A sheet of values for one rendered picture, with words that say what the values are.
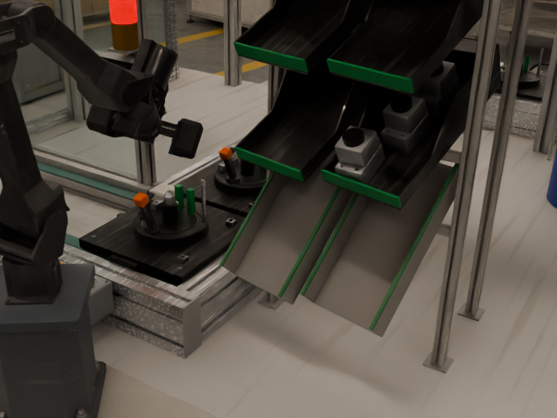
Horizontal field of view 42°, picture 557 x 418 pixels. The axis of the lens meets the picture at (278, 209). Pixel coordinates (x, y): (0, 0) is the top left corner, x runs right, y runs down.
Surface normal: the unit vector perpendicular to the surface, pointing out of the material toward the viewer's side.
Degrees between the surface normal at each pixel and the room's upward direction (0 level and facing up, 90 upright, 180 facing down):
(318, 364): 0
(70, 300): 0
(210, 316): 90
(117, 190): 0
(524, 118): 90
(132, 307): 90
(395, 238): 45
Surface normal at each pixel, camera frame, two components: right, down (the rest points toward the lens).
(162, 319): -0.52, 0.38
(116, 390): 0.02, -0.89
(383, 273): -0.46, -0.40
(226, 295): 0.85, 0.25
